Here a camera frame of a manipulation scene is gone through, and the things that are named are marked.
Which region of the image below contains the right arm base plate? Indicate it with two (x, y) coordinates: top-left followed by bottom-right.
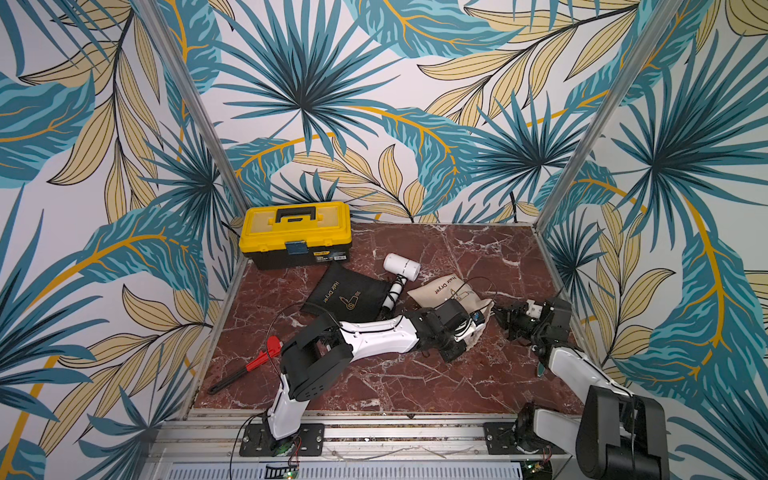
(483, 422), (565, 455)

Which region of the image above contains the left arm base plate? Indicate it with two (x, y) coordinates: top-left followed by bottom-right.
(239, 422), (325, 458)

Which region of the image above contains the red black hand tool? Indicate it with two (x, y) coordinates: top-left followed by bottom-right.
(207, 335), (283, 395)

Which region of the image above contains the yellow black toolbox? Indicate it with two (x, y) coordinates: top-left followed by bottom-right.
(239, 201), (352, 270)

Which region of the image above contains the beige drawstring dryer bag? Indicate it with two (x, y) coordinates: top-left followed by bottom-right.
(408, 274), (494, 350)

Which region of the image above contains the black drawstring dryer bag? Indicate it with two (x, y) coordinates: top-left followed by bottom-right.
(301, 262), (390, 323)

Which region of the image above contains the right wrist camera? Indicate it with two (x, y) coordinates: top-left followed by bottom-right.
(525, 300), (543, 320)

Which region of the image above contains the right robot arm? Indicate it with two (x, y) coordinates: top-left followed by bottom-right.
(493, 298), (671, 479)

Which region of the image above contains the white hair dryer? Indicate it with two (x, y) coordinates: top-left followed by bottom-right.
(382, 253), (421, 312)

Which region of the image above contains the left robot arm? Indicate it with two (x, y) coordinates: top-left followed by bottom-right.
(264, 299), (486, 443)

